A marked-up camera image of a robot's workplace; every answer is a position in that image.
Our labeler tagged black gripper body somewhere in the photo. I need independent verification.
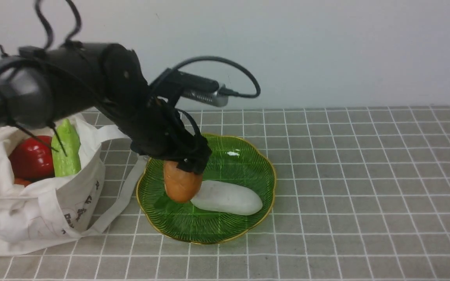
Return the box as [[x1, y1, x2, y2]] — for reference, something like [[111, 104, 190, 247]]
[[125, 98, 194, 161]]

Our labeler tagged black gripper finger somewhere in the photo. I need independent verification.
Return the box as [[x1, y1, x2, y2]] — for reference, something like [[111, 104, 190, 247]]
[[177, 135, 212, 174]]

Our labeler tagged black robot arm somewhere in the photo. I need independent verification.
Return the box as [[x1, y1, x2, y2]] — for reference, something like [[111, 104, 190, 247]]
[[0, 43, 211, 174]]

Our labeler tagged white canvas tote bag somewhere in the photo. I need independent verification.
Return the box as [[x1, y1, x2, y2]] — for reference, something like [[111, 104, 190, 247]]
[[0, 114, 148, 256]]

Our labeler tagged green glass plate gold rim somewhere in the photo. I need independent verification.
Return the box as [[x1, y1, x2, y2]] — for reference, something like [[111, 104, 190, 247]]
[[136, 134, 277, 244]]

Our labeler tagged white radish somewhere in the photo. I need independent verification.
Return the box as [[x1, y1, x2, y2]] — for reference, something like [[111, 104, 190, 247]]
[[191, 180, 264, 216]]

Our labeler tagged green cucumber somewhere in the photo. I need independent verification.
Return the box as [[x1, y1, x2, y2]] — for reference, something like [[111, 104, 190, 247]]
[[51, 119, 82, 177]]

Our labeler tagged red bell pepper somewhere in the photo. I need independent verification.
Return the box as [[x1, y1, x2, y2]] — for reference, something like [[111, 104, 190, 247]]
[[9, 135, 55, 181]]

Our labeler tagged grey checked tablecloth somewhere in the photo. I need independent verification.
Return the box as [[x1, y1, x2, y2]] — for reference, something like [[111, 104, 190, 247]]
[[0, 106, 450, 281]]

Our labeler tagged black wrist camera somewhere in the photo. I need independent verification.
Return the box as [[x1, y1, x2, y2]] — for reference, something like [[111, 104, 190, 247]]
[[150, 69, 229, 107]]

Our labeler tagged black camera cable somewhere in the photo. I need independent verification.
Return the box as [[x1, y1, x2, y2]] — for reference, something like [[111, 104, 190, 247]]
[[159, 56, 261, 99]]

